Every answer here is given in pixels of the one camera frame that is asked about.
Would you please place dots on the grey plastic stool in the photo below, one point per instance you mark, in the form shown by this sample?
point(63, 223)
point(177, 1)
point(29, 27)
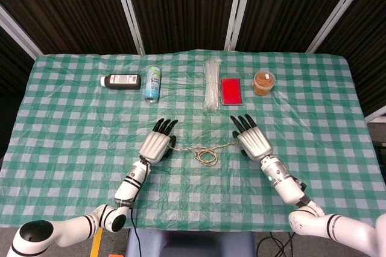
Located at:
point(190, 245)

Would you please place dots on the dark brown bottle white cap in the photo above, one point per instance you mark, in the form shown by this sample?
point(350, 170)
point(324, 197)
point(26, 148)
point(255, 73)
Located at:
point(123, 82)

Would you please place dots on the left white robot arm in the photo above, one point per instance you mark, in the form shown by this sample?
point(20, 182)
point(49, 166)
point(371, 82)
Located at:
point(129, 187)

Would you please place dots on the clear jar of rubber bands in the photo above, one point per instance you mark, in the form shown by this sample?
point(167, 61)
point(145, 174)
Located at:
point(264, 85)

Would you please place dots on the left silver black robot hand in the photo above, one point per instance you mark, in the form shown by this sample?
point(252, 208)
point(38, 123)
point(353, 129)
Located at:
point(153, 147)

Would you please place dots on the dark grey box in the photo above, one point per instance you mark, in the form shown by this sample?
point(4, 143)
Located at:
point(380, 131)

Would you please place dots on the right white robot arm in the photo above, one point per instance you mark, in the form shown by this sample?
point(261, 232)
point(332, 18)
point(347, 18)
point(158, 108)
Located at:
point(286, 187)

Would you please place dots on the green white checkered tablecloth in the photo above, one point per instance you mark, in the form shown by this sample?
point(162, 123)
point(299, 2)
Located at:
point(75, 148)

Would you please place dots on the red ink pad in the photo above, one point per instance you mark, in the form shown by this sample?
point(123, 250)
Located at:
point(232, 91)

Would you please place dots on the white partition frame post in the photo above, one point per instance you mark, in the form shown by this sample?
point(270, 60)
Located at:
point(340, 9)
point(18, 32)
point(377, 116)
point(129, 18)
point(238, 9)

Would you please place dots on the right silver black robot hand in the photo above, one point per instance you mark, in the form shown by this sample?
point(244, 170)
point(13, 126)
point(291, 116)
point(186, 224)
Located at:
point(254, 144)

